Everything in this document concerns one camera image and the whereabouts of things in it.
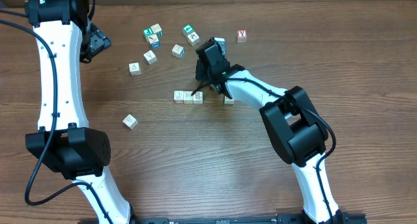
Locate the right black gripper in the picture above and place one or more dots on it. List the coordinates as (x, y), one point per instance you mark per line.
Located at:
(202, 73)

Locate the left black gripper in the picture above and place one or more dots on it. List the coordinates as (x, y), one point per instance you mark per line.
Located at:
(100, 42)

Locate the plain wooden block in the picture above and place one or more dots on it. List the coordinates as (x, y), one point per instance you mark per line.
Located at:
(228, 101)

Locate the wooden block barrel picture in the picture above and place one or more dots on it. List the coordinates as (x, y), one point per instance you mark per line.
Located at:
(198, 98)

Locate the small wooden picture block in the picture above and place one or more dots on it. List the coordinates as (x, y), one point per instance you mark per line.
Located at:
(187, 97)

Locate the green letter L block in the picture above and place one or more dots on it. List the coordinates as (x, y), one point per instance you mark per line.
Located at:
(178, 97)

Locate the wooden block blue side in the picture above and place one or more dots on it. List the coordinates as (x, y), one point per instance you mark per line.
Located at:
(177, 51)

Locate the wooden block text top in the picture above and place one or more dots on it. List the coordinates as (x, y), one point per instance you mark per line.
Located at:
(150, 57)

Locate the wooden block pencil picture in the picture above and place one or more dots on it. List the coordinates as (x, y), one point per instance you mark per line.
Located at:
(154, 41)

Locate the wooden block red picture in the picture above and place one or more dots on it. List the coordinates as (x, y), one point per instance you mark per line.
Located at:
(130, 121)

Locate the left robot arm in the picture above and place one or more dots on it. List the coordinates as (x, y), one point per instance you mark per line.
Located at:
(64, 142)

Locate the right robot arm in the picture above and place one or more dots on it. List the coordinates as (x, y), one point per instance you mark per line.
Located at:
(296, 131)

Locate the wooden block brown picture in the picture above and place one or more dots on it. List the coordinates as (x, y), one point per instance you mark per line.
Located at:
(193, 38)

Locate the red letter Y block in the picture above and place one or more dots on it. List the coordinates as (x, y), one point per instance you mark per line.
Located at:
(241, 36)

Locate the green letter wooden block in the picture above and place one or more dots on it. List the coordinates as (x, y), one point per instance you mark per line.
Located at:
(147, 33)

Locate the green number four block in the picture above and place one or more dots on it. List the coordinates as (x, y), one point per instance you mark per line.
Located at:
(187, 29)

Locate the wooden block number side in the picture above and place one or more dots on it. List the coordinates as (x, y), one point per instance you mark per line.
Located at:
(157, 30)

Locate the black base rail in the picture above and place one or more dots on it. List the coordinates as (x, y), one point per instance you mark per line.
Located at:
(343, 218)

